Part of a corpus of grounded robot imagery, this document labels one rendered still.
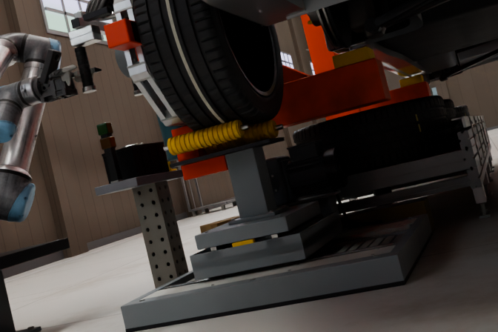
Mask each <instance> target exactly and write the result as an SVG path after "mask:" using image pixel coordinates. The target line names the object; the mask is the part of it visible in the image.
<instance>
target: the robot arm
mask: <svg viewBox="0 0 498 332"><path fill-rule="evenodd" d="M61 55H62V48H61V43H60V42H59V41H58V40H55V39H51V38H45V37H41V36H34V35H30V34H26V33H7V34H4V35H1V36H0V78H1V77H2V75H3V74H4V72H5V70H6V69H7V68H8V67H9V66H11V65H13V64H15V63H16V62H21V63H24V70H23V74H22V77H21V81H19V82H15V83H12V84H8V85H4V86H1V87H0V143H4V144H3V148H2V151H1V155H0V220H3V221H8V222H23V221H24V220H25V219H26V218H27V216H28V214H29V212H30V209H31V206H32V203H33V199H34V196H35V190H36V186H35V185H34V184H33V183H31V182H32V177H31V176H30V174H29V173H28V171H29V168H30V163H31V159H32V156H33V151H34V147H35V144H36V139H37V136H38V132H39V127H40V124H41V120H42V115H43V112H44V106H45V104H46V103H49V102H54V101H56V100H59V99H66V98H69V97H72V96H76V95H78V91H77V88H76V86H75V83H74V81H73V78H74V80H75V82H82V79H81V75H80V72H79V70H77V71H75V72H73V73H72V70H75V69H76V68H77V66H75V65H74V64H72V65H70V66H67V67H63V68H61V69H59V68H60V64H61ZM79 76H80V77H79Z"/></svg>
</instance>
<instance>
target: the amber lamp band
mask: <svg viewBox="0 0 498 332"><path fill-rule="evenodd" d="M100 143H101V146H102V150H105V149H108V148H112V147H116V141H115V138H114V136H108V137H105V138H102V139H100Z"/></svg>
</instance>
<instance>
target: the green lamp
mask: <svg viewBox="0 0 498 332"><path fill-rule="evenodd" d="M96 127H97V130H98V134H99V136H102V135H105V134H109V133H113V128H112V125H111V123H110V122H105V123H102V124H98V125H96Z"/></svg>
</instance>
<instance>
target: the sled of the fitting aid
mask: <svg viewBox="0 0 498 332"><path fill-rule="evenodd" d="M341 232H342V229H341V225H340V222H339V217H338V213H337V211H334V212H331V213H324V214H321V215H317V216H315V217H313V218H311V219H309V220H308V221H306V222H304V223H302V224H300V225H298V226H297V227H295V228H293V229H291V230H289V231H286V232H282V233H276V234H272V235H268V236H262V237H258V238H254V239H248V240H244V241H240V242H234V243H230V244H226V245H220V246H216V247H211V248H206V249H204V250H201V251H199V252H198V253H195V254H193V255H191V256H190V261H191V265H192V269H193V274H194V277H195V280H199V279H206V278H209V279H214V278H218V277H222V276H229V275H233V274H236V273H238V272H240V271H245V270H252V269H256V268H263V267H267V266H271V265H272V266H273V267H275V266H279V265H286V264H290V263H294V262H300V261H302V260H303V259H307V258H308V257H309V256H310V255H311V254H313V253H314V252H316V251H317V250H318V249H320V248H321V247H322V246H323V245H325V244H326V243H328V242H329V241H330V240H332V239H333V238H334V237H336V236H337V235H339V234H340V233H341Z"/></svg>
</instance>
